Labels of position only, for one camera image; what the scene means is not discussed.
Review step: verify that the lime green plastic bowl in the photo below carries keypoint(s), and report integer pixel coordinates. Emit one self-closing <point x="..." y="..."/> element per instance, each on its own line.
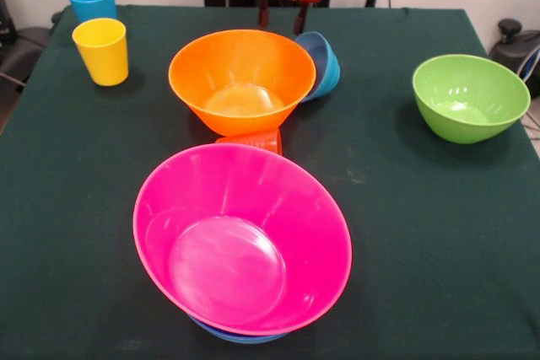
<point x="476" y="103"/>

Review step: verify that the orange plastic bowl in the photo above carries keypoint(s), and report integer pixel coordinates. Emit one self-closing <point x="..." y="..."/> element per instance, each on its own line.
<point x="240" y="65"/>

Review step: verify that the small cyan plastic bowl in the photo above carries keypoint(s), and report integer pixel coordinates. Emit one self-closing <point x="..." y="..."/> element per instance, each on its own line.
<point x="327" y="69"/>

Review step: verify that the magenta pink plastic bowl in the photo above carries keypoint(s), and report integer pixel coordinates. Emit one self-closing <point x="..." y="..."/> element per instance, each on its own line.
<point x="295" y="229"/>

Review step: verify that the dark green tablecloth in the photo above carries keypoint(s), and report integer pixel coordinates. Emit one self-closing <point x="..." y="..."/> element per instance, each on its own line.
<point x="422" y="250"/>

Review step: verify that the yellow plastic cup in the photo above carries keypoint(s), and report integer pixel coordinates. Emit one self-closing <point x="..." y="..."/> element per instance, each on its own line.
<point x="101" y="48"/>

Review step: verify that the large blue plastic bowl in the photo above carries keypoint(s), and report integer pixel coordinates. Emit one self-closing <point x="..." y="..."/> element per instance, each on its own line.
<point x="253" y="338"/>

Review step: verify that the gray pedestal foot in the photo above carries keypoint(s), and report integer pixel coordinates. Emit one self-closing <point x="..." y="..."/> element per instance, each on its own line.
<point x="512" y="56"/>
<point x="25" y="48"/>

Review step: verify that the red-orange plastic cup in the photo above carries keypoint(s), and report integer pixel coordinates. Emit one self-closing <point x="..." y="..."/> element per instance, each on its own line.
<point x="261" y="143"/>

